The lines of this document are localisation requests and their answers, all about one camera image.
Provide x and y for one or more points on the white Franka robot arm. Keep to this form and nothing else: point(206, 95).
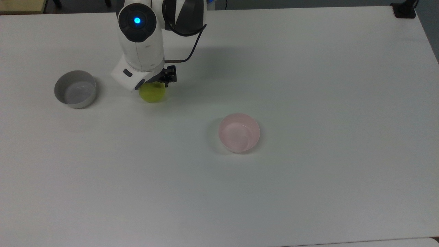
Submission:
point(140, 37)

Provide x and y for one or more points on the pink bowl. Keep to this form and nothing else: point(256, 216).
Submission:
point(239, 133)

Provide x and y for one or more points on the black clamp mount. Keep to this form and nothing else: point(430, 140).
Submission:
point(404, 10)

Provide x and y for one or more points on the wooden furniture panel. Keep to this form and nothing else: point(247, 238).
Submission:
point(20, 6)

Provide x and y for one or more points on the black chair leg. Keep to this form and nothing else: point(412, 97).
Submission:
point(108, 2)
point(57, 2)

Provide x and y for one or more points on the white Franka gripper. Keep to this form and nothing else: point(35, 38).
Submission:
point(132, 73)

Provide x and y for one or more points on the grey bowl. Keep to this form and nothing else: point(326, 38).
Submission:
point(75, 92)

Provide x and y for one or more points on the green pear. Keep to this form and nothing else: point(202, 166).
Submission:
point(153, 93)

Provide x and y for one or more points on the white adjacent table edge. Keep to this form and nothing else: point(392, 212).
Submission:
point(377, 243)

